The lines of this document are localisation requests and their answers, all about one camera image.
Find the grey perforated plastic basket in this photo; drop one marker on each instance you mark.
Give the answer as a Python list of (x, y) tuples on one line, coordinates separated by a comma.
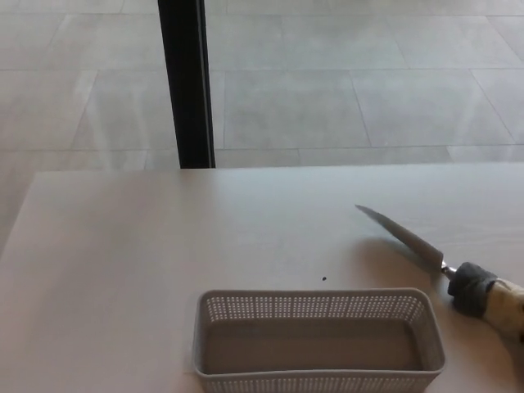
[(311, 378)]

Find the black vertical frame post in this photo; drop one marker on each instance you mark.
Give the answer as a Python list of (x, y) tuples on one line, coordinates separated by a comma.
[(184, 82)]

